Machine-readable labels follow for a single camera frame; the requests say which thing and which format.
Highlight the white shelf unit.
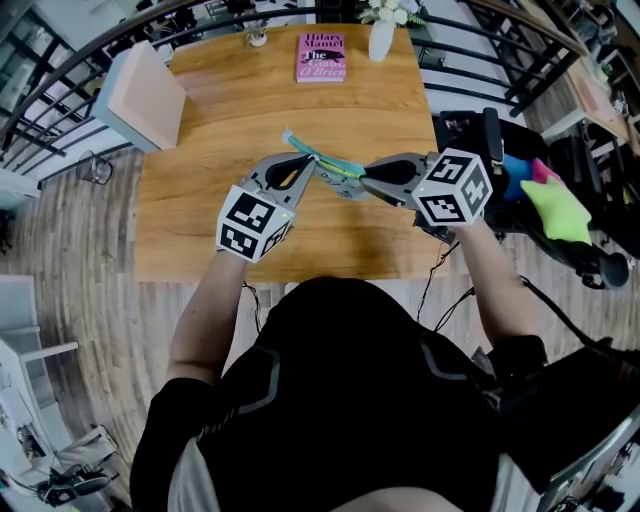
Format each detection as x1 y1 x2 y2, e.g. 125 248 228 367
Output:
0 273 81 451

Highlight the blue cushion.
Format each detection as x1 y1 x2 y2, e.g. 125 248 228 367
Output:
501 153 534 203

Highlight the person's right forearm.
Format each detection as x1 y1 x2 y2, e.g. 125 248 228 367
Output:
443 218 545 352

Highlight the person's left forearm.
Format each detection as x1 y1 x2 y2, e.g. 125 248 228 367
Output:
166 248 250 387

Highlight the black cable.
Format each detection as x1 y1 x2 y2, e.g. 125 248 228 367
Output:
242 281 264 335
433 286 476 332
415 241 460 322

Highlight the black metal railing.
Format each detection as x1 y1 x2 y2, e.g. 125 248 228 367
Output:
0 0 592 174

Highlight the yellow-green cushion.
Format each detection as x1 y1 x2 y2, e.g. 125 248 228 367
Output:
519 175 594 247

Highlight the small white potted plant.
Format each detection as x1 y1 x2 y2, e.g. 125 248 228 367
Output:
244 18 269 49

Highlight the person's black shirt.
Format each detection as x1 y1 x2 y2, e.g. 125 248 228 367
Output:
128 276 551 512

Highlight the black wire waste basket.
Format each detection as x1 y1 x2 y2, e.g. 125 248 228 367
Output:
75 149 115 187

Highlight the pink book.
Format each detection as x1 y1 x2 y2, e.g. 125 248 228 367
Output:
295 32 348 84

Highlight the wooden side desk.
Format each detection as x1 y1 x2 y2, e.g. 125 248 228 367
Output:
539 53 637 147

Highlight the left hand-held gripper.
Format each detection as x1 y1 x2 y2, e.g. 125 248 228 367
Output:
214 152 320 265

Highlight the clear teal zipper pouch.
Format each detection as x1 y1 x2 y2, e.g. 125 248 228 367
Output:
281 127 374 202

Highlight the white flower bouquet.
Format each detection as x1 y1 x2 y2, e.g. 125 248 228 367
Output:
356 0 427 27

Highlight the white vase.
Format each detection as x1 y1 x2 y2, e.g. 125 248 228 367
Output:
368 18 397 63

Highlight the black bag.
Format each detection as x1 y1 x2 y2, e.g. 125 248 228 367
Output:
499 337 640 497

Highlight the pink cushion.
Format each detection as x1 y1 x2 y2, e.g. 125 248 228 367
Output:
530 157 565 185

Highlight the black office chair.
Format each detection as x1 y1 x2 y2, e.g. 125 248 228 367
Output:
432 106 632 292

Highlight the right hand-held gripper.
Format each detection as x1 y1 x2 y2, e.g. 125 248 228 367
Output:
358 147 495 229

